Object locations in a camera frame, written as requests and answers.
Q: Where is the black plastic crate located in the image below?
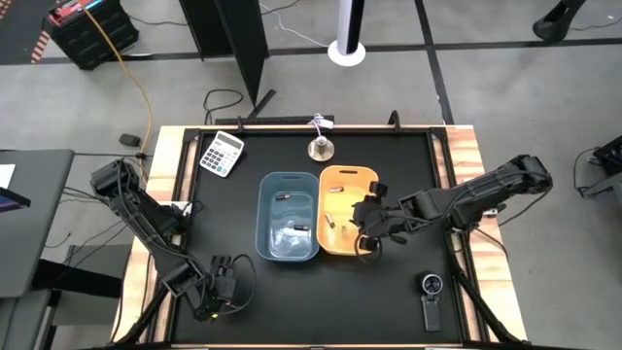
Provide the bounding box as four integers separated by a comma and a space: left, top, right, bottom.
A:
47, 0, 140, 72

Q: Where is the white desktop calculator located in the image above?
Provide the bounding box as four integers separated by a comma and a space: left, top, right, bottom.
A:
198, 129, 246, 179

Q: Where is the yellow plastic storage bin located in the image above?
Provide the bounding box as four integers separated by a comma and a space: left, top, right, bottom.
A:
316, 164, 380, 257

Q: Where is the black equipment with cables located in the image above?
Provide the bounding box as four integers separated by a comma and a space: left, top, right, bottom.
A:
572, 134, 622, 200

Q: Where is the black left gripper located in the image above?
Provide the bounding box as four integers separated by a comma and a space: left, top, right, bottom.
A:
206, 255, 239, 317

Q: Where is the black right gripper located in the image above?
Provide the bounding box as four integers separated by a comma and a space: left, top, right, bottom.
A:
350, 180, 404, 254

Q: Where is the black handheld device round dial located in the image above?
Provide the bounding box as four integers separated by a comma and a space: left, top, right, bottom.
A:
416, 270, 445, 333

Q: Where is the white paper sheet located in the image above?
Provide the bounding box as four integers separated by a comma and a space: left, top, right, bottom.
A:
0, 163, 17, 190

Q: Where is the dark tablet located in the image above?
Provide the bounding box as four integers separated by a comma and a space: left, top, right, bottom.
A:
0, 187, 32, 214

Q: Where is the white tag with cord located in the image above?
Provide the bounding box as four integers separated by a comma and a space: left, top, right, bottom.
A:
308, 113, 335, 140

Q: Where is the grey desk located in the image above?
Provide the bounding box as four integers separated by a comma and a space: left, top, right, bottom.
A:
0, 148, 77, 298

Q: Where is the black floor cable loop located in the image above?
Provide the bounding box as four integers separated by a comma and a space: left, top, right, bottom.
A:
202, 88, 245, 126

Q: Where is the blue plastic storage bin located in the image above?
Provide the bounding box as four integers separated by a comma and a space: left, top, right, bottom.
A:
255, 170, 321, 263

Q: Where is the yellow extension cable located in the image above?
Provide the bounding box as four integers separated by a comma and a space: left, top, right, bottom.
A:
80, 4, 155, 157

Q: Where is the round metal desk bell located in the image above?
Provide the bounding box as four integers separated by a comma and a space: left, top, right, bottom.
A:
307, 136, 336, 162

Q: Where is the black divider panel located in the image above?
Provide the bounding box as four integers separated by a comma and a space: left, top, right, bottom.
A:
178, 0, 277, 118

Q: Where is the white floor cable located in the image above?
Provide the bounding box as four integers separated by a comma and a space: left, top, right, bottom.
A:
259, 2, 331, 50

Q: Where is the black stand leg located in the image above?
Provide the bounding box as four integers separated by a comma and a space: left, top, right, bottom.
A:
532, 0, 588, 44

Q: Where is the white pole with round base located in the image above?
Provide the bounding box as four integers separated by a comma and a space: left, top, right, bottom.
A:
327, 0, 366, 68

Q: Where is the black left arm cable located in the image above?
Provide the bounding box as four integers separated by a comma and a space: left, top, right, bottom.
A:
227, 253, 258, 312

